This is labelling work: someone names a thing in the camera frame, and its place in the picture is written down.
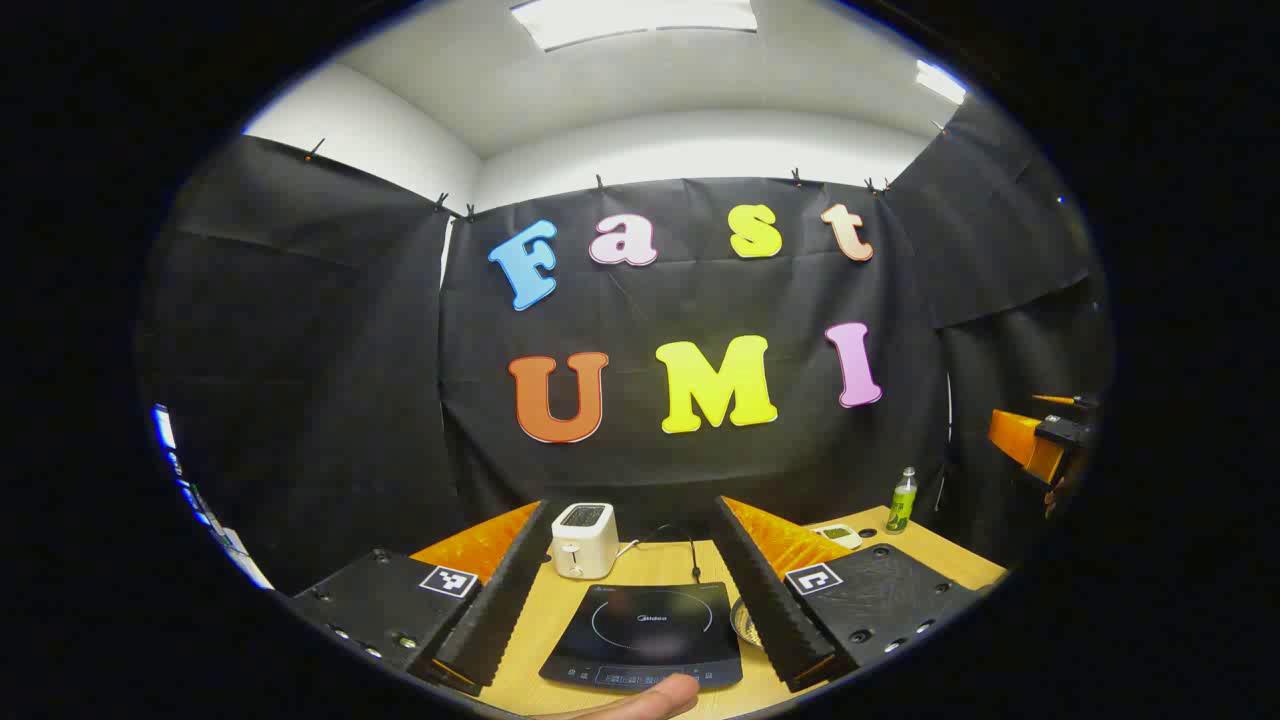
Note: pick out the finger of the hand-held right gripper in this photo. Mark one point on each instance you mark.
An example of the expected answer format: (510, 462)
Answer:
(1020, 440)

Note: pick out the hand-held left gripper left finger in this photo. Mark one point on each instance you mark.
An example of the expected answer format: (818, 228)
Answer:
(500, 610)

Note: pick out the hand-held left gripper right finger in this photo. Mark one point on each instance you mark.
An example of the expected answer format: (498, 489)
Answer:
(765, 600)

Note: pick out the black induction cooktop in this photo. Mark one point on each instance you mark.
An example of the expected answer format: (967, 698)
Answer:
(650, 630)

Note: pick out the white divided bean tray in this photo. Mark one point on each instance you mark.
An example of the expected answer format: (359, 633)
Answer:
(840, 537)

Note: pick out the white toaster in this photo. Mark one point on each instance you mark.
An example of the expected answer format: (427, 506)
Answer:
(585, 545)

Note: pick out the green drink bottle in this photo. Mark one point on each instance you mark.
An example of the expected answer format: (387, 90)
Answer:
(901, 505)

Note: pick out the small ceiling light panel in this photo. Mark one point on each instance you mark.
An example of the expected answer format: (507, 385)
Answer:
(940, 80)

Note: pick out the large ceiling light panel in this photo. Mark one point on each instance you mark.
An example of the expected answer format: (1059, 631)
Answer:
(635, 20)

